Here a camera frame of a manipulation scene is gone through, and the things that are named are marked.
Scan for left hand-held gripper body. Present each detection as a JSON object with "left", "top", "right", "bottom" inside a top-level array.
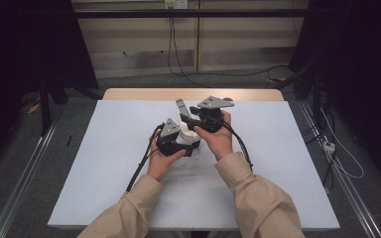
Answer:
[{"left": 156, "top": 118, "right": 192, "bottom": 158}]

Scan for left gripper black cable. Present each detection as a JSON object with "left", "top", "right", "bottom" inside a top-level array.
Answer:
[{"left": 125, "top": 123, "right": 166, "bottom": 193}]

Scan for white table sheet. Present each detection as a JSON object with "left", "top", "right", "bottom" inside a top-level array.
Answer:
[{"left": 48, "top": 99, "right": 341, "bottom": 231}]

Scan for white floor cable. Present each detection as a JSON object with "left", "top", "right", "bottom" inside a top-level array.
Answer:
[{"left": 319, "top": 108, "right": 365, "bottom": 180}]

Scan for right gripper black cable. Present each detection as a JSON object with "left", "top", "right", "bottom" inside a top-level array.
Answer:
[{"left": 222, "top": 120, "right": 254, "bottom": 172}]

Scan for white wall socket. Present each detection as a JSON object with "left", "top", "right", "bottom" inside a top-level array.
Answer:
[{"left": 164, "top": 0, "right": 190, "bottom": 10}]

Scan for black horizontal bar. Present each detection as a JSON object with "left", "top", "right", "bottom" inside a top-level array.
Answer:
[{"left": 73, "top": 9, "right": 310, "bottom": 19}]

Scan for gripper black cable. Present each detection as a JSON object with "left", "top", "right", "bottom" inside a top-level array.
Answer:
[
  {"left": 125, "top": 123, "right": 166, "bottom": 193},
  {"left": 222, "top": 120, "right": 254, "bottom": 172}
]

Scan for yellow floor tape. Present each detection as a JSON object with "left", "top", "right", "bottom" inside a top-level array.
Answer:
[{"left": 27, "top": 102, "right": 43, "bottom": 115}]

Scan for black curtain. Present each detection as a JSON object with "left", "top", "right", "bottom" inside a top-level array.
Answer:
[
  {"left": 0, "top": 0, "right": 99, "bottom": 173},
  {"left": 288, "top": 0, "right": 381, "bottom": 186}
]

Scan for person's left hand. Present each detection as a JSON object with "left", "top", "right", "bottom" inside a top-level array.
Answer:
[{"left": 146, "top": 138, "right": 189, "bottom": 182}]

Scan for grey tape strip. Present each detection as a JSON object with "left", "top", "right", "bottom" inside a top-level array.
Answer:
[{"left": 175, "top": 98, "right": 191, "bottom": 120}]

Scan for white round jar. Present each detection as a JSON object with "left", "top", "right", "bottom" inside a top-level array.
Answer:
[{"left": 177, "top": 121, "right": 201, "bottom": 145}]

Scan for person's right hand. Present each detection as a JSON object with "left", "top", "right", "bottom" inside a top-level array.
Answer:
[{"left": 193, "top": 110, "right": 234, "bottom": 162}]

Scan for black hanging wall cable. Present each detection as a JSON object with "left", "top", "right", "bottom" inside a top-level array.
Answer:
[{"left": 167, "top": 17, "right": 210, "bottom": 89}]

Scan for black metal stand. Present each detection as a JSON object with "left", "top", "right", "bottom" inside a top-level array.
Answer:
[{"left": 38, "top": 71, "right": 69, "bottom": 137}]

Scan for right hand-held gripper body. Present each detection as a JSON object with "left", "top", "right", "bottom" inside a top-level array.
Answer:
[{"left": 193, "top": 95, "right": 235, "bottom": 134}]

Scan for aluminium floor rail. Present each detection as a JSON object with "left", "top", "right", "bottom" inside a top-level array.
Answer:
[
  {"left": 298, "top": 99, "right": 381, "bottom": 238},
  {"left": 0, "top": 122, "right": 58, "bottom": 238}
]

